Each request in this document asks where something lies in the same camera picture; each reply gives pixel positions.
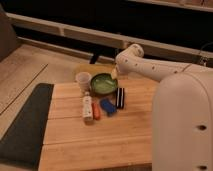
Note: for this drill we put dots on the white plastic cup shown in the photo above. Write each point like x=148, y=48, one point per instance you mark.
x=83, y=79

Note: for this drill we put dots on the black floor mat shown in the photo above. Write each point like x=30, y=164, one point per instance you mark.
x=22, y=142

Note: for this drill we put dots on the blue sponge block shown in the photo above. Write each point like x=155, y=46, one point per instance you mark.
x=108, y=107

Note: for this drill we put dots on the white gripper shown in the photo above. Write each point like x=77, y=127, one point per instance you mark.
x=114, y=73

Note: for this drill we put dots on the green ceramic bowl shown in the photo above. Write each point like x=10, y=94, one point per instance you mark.
x=103, y=84

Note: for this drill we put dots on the wooden railing shelf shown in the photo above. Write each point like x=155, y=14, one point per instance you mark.
x=104, y=38

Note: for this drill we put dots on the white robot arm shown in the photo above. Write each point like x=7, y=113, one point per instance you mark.
x=182, y=109

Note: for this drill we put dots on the orange carrot toy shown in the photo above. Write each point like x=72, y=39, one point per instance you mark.
x=96, y=111

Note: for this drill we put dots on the white plastic bottle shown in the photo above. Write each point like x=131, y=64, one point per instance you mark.
x=87, y=107

